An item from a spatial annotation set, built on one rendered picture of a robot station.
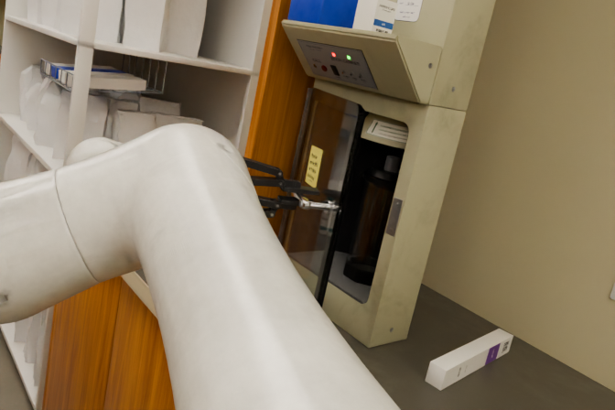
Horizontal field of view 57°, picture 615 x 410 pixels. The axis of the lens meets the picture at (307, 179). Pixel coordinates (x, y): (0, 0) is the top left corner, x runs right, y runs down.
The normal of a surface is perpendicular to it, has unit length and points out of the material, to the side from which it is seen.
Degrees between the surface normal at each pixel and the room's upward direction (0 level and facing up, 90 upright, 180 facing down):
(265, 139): 90
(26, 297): 109
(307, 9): 90
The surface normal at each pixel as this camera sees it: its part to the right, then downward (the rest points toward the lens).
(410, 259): 0.61, 0.29
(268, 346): -0.11, -0.90
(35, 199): 0.09, -0.58
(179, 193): -0.28, -0.77
